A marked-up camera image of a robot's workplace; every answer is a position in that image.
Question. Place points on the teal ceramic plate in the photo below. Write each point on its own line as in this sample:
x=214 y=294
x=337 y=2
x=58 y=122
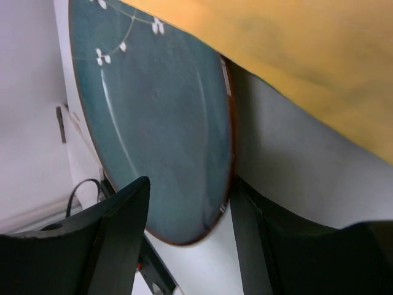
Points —
x=156 y=101

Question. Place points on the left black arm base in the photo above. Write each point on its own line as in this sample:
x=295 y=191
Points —
x=147 y=270

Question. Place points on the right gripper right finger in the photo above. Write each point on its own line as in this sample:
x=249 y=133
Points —
x=280 y=252

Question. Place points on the yellow car-print cloth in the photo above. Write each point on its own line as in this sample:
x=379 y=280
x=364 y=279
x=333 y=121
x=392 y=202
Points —
x=331 y=58

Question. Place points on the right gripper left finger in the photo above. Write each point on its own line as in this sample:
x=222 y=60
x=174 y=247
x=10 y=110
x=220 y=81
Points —
x=27 y=267

